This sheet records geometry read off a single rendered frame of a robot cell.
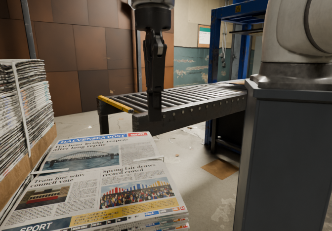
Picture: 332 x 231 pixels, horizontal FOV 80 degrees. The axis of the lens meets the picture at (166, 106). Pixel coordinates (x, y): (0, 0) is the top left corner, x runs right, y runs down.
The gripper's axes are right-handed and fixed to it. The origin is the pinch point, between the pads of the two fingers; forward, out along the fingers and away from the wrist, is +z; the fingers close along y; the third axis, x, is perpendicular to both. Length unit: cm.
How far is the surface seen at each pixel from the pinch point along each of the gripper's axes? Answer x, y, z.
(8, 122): -27.0, 4.3, -0.1
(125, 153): -7.0, -4.5, 13.2
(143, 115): 4.1, -45.8, 16.0
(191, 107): 33, -57, 17
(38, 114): -26.3, -7.9, 2.2
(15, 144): -26.9, 3.9, 4.4
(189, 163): 63, -125, 96
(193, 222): 37, -55, 96
